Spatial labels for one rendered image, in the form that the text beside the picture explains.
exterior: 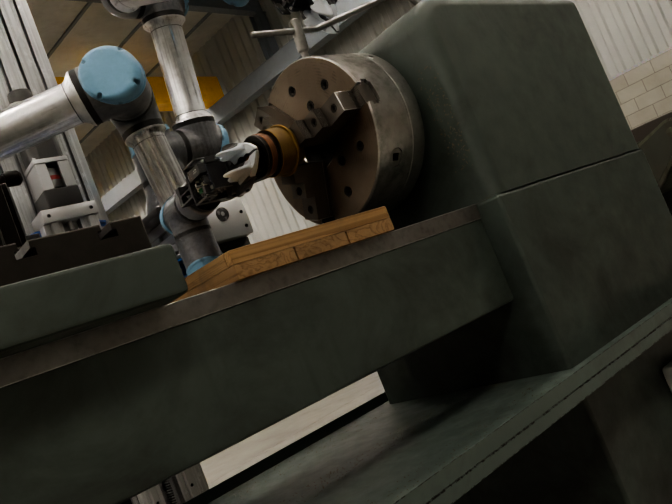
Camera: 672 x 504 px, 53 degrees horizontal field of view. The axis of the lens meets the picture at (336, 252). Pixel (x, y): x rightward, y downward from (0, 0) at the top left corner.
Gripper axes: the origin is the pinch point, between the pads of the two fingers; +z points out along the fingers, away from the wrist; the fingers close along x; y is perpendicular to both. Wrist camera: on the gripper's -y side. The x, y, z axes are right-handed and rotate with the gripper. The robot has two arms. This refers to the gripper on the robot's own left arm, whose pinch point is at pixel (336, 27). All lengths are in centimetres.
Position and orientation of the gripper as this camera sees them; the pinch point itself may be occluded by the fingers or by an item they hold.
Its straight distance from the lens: 148.3
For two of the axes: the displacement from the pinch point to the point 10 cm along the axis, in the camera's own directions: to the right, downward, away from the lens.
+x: 4.3, -6.0, -6.8
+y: -7.2, 2.4, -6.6
